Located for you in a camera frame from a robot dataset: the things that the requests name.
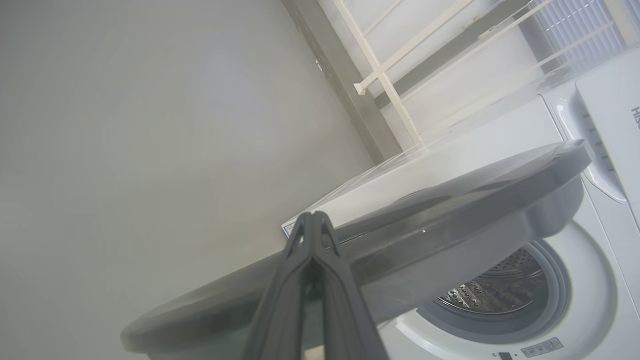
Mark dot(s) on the white front-load washing machine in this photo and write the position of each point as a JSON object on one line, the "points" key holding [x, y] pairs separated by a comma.
{"points": [[450, 150]]}

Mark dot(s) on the white slatted blind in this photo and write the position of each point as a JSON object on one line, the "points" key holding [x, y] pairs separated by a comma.
{"points": [[575, 25]]}

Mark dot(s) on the white drying rack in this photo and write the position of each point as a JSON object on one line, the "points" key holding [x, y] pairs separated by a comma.
{"points": [[380, 75]]}

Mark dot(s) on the black text warning sticker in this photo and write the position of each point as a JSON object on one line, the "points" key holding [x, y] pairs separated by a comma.
{"points": [[542, 347]]}

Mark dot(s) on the black-rimmed glass washer door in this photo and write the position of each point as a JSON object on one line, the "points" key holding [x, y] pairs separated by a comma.
{"points": [[450, 210]]}

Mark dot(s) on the stainless steel washing machine drum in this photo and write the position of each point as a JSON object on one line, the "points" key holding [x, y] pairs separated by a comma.
{"points": [[495, 290]]}

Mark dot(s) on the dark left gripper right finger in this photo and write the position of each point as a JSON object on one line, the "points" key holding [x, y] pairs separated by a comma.
{"points": [[345, 325]]}

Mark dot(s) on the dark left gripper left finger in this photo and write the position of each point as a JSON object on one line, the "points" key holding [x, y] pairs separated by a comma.
{"points": [[277, 320]]}

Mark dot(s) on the grey wall skirting board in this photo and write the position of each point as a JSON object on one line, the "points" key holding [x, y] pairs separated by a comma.
{"points": [[327, 50]]}

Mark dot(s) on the white detergent drawer panel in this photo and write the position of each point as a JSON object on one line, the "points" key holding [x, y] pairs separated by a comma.
{"points": [[610, 130]]}

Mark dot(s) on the blue energy label sticker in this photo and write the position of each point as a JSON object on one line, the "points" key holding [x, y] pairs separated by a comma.
{"points": [[290, 230]]}

